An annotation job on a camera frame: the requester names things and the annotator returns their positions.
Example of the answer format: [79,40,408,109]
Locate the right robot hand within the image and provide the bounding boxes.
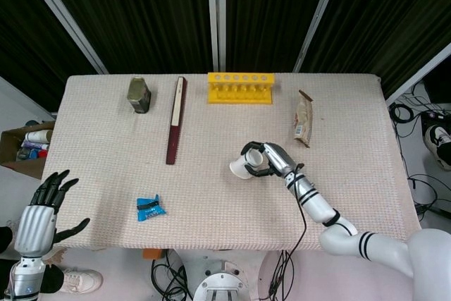
[240,141,305,179]

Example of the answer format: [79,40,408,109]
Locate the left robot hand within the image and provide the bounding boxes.
[13,169,92,257]

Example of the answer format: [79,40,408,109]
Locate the white paper cup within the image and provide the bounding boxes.
[229,148,268,180]

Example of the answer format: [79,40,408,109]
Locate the robot base column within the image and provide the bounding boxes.
[192,257,249,301]

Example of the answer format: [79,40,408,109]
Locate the brown snack wrapper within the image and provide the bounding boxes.
[292,90,314,148]

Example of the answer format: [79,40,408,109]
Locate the cardboard box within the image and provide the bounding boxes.
[0,121,56,180]

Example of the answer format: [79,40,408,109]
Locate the pink woven tablecloth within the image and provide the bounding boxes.
[41,73,424,252]

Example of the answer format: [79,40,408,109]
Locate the yellow test tube rack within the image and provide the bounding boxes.
[206,72,276,106]

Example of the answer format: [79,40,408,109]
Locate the white bottle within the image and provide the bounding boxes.
[24,130,54,142]

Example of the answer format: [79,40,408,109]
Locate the blue snack packet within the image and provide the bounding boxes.
[135,194,168,223]

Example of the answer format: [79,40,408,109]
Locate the olive metal tin can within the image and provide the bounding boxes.
[126,75,152,115]

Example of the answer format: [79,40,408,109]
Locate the black and white sneaker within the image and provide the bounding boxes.
[424,125,451,171]

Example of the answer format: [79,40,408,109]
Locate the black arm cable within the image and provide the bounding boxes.
[267,163,307,297]

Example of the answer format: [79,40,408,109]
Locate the black floor cables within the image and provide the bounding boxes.
[387,82,451,217]

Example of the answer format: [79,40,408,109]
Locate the black cables under table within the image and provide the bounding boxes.
[150,250,193,301]

